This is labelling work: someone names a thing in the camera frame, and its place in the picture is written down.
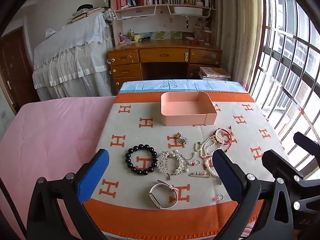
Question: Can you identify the window with metal grille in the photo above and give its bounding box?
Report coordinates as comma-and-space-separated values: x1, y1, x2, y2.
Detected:
247, 0, 320, 175

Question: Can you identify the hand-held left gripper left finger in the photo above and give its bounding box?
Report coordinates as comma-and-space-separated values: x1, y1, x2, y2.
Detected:
26, 149, 110, 240

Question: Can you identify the pink bed sheet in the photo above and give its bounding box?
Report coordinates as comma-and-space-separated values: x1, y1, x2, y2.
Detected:
0, 95, 118, 240

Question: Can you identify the orange patterned blanket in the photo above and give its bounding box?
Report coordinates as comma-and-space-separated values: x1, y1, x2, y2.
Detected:
82, 91, 289, 233

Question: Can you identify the blue tree-print sheet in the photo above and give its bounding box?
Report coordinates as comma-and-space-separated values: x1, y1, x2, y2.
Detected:
117, 79, 247, 97

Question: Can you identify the brown wooden door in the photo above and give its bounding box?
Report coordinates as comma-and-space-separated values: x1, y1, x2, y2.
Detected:
0, 26, 38, 115

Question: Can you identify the black bead bracelet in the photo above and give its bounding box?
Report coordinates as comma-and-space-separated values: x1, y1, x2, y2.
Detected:
124, 144, 158, 176

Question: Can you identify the wooden desk with drawers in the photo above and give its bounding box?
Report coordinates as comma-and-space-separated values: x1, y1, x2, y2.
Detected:
107, 39, 223, 95

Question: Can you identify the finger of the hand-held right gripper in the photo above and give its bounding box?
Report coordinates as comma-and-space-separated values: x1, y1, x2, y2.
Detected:
262, 149, 303, 180
294, 131, 320, 156

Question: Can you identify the amber bead bracelet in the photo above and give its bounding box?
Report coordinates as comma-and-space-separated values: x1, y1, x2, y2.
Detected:
212, 129, 225, 145

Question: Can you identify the wooden bookshelf hutch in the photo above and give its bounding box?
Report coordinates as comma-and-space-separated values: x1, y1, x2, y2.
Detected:
108, 0, 218, 48

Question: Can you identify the white wire basket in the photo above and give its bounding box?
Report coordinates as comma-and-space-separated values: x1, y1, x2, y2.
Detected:
166, 4, 212, 18
114, 5, 158, 20

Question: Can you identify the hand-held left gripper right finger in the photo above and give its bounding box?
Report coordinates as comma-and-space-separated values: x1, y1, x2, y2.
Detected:
212, 149, 295, 240

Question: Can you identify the strip of green pictures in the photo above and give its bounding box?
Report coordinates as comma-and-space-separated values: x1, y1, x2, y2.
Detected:
136, 31, 183, 40

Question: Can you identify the stack of books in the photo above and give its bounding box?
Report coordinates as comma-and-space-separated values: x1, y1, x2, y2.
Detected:
198, 66, 232, 81

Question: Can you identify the white lace cover cloth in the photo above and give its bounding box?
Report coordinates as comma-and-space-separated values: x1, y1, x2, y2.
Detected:
32, 11, 114, 100

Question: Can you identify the red string bracelet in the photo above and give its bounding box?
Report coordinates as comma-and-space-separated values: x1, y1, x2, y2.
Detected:
220, 126, 237, 153

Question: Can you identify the blue flower brooch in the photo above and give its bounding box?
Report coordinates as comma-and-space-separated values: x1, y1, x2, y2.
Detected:
174, 132, 188, 145

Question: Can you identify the pile of books and papers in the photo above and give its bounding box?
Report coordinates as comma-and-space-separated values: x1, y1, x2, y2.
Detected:
65, 4, 107, 25

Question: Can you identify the beige curtain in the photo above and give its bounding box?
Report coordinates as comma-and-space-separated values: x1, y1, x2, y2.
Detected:
216, 0, 265, 93

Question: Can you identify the white pearl bracelet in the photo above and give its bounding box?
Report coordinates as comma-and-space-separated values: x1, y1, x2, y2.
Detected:
194, 135, 222, 178

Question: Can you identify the silver rhinestone hair clip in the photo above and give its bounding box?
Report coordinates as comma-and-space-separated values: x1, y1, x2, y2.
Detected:
156, 150, 190, 180

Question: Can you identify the pink plastic box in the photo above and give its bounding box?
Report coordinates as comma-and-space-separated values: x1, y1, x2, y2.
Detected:
160, 91, 217, 127

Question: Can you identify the pearl safety pin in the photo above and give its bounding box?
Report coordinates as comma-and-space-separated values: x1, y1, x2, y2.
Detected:
189, 171, 213, 178

